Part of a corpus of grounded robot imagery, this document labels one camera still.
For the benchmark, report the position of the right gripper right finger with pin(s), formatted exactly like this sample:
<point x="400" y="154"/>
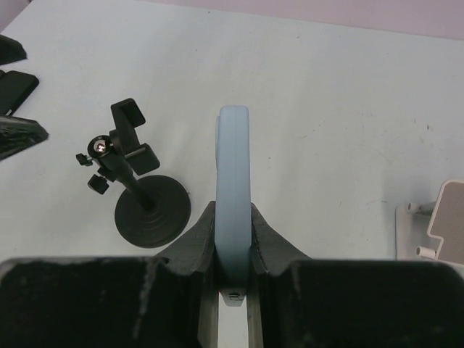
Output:
<point x="297" y="301"/>

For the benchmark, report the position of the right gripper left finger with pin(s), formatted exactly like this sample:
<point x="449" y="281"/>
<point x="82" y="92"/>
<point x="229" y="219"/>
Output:
<point x="166" y="300"/>

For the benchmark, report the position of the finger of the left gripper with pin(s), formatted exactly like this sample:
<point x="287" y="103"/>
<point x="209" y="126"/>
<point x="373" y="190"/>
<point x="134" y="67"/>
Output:
<point x="19" y="134"/>
<point x="11" y="51"/>

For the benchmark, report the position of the black phone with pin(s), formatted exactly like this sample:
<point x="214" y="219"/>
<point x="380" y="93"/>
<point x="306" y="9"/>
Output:
<point x="16" y="87"/>

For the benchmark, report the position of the black round base phone stand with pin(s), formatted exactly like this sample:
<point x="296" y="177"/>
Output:
<point x="153" y="210"/>

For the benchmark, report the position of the phone with light blue case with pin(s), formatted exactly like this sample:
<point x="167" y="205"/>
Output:
<point x="233" y="221"/>

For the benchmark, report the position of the white phone stand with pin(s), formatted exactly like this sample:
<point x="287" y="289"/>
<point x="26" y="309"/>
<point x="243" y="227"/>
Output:
<point x="432" y="231"/>

